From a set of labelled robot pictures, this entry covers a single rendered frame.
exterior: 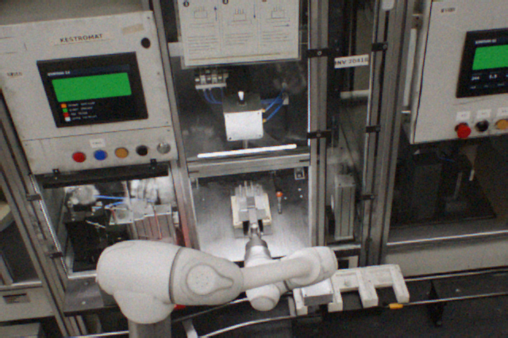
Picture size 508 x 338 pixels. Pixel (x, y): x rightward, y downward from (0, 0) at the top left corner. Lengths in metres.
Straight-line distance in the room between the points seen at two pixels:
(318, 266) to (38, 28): 0.99
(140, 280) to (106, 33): 0.63
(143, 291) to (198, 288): 0.14
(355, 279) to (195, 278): 0.93
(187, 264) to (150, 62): 0.58
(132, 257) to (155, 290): 0.09
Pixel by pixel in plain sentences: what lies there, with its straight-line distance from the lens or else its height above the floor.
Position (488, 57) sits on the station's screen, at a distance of 1.90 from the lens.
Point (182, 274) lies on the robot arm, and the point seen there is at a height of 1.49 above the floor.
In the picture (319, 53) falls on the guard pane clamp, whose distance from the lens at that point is 1.78.
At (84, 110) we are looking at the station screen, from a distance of 1.82.
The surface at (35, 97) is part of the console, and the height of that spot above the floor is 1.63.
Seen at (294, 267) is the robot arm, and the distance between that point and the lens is 1.83.
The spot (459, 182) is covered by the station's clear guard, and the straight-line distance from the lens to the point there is 2.22.
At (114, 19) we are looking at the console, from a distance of 1.70.
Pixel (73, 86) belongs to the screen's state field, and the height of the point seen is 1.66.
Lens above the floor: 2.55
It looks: 42 degrees down
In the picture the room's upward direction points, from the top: 4 degrees counter-clockwise
